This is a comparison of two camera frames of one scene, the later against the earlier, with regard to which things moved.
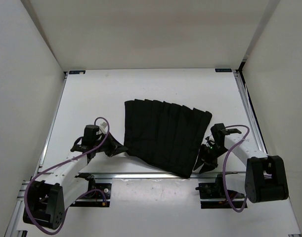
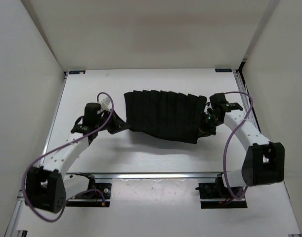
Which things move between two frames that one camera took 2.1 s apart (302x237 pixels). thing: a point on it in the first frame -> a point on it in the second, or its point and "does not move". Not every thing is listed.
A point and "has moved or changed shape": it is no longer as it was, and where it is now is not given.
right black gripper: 208,163 -> 204,131
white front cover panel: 172,207 does not move
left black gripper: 111,142 -> 118,124
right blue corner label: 223,70 does not move
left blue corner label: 77,72 does not move
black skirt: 165,136 has moved or changed shape
